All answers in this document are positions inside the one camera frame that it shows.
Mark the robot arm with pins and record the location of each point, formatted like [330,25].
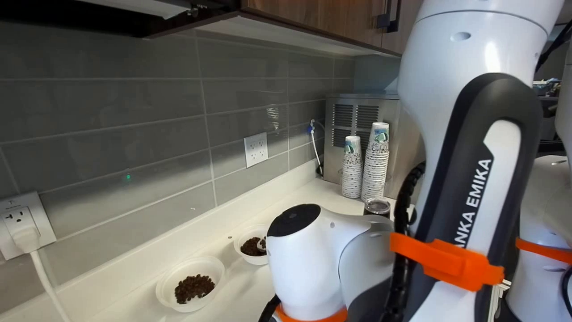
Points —
[451,147]

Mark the stack of paper cups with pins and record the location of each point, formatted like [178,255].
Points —
[352,172]
[375,170]

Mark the stainless steel appliance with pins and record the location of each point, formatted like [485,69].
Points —
[353,120]

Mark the white bowl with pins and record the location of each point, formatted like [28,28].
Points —
[245,237]
[170,286]

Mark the heap of brown kibble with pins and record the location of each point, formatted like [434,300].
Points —
[251,246]
[193,288]

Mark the dark jar with lid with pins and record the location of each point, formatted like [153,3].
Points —
[377,207]

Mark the wooden wall cabinet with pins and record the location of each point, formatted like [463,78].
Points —
[313,22]

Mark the white wall socket with plug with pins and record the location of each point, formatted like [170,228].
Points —
[18,223]

